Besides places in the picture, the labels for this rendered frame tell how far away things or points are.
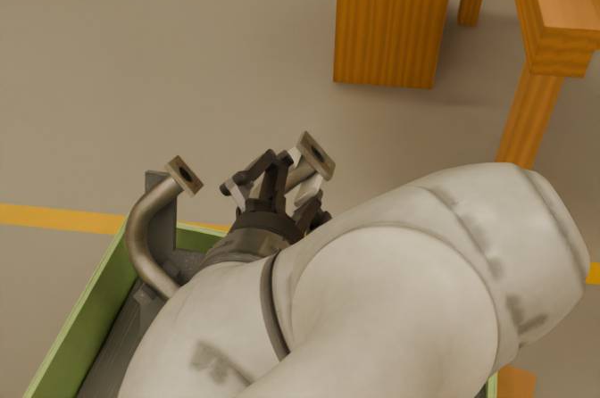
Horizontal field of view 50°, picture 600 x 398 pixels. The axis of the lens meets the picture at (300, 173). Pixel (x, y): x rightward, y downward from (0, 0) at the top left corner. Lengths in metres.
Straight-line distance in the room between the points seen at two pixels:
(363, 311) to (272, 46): 2.89
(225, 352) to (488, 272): 0.15
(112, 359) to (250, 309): 0.74
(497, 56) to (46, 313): 2.22
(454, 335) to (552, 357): 1.87
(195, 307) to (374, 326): 0.17
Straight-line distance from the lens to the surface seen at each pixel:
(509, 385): 1.16
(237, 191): 0.59
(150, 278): 0.94
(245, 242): 0.50
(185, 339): 0.40
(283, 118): 2.73
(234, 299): 0.39
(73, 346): 1.05
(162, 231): 0.96
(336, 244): 0.32
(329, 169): 0.73
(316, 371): 0.24
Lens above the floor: 1.79
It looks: 46 degrees down
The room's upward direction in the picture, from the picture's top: straight up
